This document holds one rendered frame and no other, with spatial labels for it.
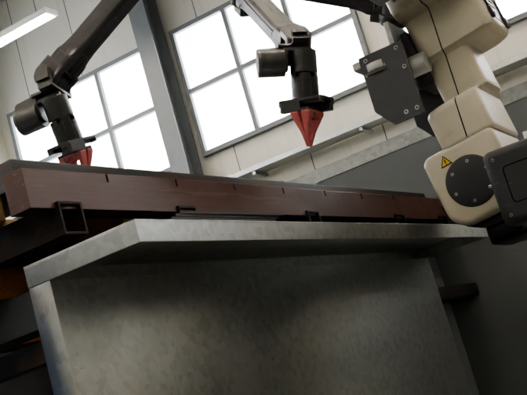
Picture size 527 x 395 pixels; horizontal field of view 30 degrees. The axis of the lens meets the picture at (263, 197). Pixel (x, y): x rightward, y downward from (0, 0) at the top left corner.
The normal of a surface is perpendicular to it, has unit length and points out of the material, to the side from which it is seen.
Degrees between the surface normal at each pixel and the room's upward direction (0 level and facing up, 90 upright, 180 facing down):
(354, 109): 90
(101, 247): 90
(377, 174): 90
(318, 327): 90
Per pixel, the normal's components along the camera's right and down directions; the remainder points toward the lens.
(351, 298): 0.80, -0.33
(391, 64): -0.47, -0.05
